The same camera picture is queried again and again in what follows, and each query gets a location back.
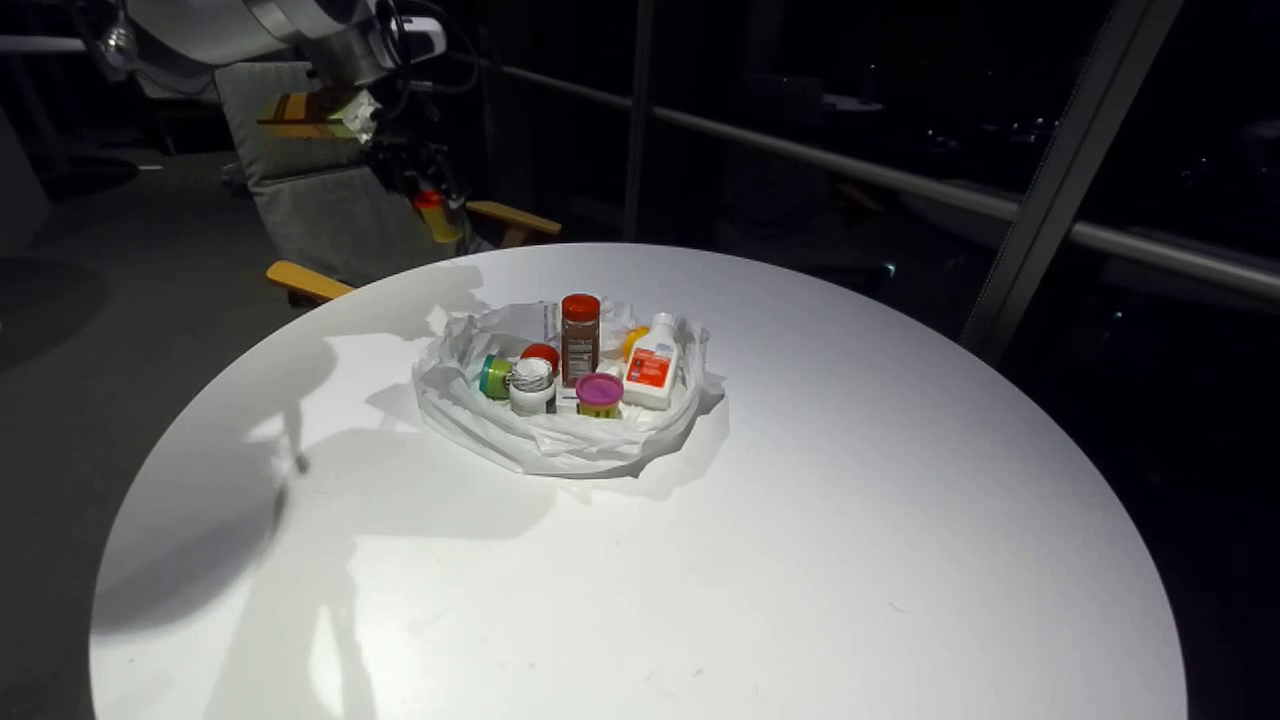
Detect grey horizontal window rail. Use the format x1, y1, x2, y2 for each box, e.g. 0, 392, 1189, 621
434, 44, 1280, 300

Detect crumpled clear plastic bag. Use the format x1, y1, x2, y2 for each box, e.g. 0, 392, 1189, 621
406, 294, 733, 480

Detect silver lid white jar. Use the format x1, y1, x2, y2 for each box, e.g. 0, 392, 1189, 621
509, 354, 558, 418

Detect white square bottle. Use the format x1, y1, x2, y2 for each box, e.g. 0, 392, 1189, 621
617, 307, 688, 412

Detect teal lid cup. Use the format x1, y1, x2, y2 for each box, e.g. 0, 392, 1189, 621
477, 354, 520, 402

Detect grey chair yellow armrests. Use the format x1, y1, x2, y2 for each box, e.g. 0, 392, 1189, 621
213, 55, 569, 307

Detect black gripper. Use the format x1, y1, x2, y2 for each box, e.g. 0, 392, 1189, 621
358, 84, 463, 198

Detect thin grey window post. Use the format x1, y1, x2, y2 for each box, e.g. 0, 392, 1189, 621
621, 0, 663, 235

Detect red lid spice bottle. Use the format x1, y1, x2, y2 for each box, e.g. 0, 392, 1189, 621
558, 294, 609, 392

